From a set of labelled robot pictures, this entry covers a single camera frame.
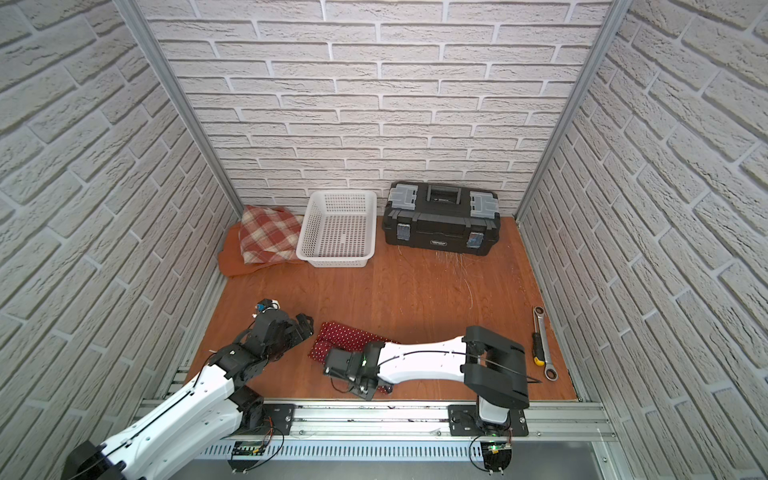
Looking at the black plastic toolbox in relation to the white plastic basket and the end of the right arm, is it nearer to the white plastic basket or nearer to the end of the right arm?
the white plastic basket

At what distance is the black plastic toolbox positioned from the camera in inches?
38.8

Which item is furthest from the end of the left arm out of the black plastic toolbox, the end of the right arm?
the black plastic toolbox

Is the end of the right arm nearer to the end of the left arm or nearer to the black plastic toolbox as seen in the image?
the end of the left arm
